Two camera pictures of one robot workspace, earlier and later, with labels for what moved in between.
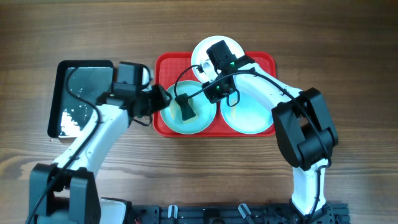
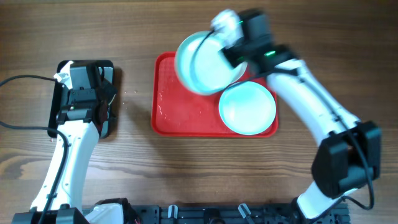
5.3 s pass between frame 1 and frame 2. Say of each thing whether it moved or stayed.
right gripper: moved
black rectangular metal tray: stayed
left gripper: moved
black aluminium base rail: stayed
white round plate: moved
